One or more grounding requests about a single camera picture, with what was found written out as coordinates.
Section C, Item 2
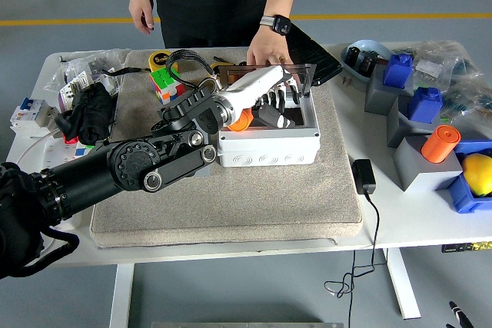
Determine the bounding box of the person's left hand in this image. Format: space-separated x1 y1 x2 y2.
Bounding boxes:
245 27 295 70

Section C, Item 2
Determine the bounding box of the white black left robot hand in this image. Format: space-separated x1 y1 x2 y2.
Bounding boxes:
218 65 304 130

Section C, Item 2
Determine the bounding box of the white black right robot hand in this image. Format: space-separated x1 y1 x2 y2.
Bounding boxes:
445 300 472 328

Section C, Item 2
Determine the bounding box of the person's right hand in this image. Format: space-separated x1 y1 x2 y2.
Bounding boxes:
128 0 156 35

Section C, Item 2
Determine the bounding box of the orange cylinder battery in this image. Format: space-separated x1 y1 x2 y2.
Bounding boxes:
226 108 254 132
421 124 461 164

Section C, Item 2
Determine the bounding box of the transparent hinged box lid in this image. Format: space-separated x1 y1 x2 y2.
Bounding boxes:
217 63 317 101

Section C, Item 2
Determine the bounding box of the grey plastic junction box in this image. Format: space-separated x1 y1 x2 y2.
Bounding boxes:
216 85 322 168

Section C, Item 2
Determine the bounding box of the blue square battery block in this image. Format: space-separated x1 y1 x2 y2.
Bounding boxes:
407 86 444 124
381 53 414 89

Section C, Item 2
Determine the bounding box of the black wristwatch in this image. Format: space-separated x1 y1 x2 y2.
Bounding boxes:
259 14 292 36

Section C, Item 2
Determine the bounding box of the black flat case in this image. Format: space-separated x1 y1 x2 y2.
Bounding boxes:
284 22 344 87

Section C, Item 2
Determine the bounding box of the white table leg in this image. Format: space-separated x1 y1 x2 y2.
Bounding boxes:
384 247 421 320
109 264 135 328

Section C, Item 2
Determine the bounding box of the black table control panel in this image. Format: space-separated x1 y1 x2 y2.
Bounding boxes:
440 241 492 254

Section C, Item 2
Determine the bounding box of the clear bag of hardware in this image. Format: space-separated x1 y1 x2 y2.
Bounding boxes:
44 49 131 98

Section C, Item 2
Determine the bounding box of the grey block with round hole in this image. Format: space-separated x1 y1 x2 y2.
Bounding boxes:
186 158 212 178

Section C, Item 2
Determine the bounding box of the light blue bowl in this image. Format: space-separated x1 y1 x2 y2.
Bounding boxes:
341 39 395 84

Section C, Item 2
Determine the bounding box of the black folded umbrella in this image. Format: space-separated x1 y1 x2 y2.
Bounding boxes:
53 81 118 147

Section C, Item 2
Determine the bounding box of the blue plastic bin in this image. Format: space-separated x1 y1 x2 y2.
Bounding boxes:
435 140 492 214

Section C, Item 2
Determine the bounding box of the beige fabric mat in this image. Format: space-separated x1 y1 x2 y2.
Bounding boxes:
90 48 364 248

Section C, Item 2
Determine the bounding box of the grey holder block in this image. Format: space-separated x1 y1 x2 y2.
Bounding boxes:
392 136 464 192
386 93 447 149
364 65 416 116

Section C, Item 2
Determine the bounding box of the yellow lemon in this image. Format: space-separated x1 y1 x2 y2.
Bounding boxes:
460 154 492 197

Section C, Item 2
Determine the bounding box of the black power adapter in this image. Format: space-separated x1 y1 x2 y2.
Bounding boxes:
351 158 377 195

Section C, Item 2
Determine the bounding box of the white blue circuit breaker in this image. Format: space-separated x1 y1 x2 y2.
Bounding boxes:
9 96 58 137

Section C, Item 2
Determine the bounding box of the clear bag of parts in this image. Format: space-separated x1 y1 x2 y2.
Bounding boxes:
391 39 492 141

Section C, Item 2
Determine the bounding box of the black lanyard strap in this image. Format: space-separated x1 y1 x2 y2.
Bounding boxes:
101 66 153 78

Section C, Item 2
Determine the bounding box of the white wall socket module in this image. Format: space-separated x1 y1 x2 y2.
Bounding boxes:
57 70 93 112

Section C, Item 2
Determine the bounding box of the black adapter cord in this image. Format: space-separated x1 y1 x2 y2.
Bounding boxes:
324 191 389 328

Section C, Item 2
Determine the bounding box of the white cable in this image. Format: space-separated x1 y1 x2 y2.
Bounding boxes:
17 130 62 175

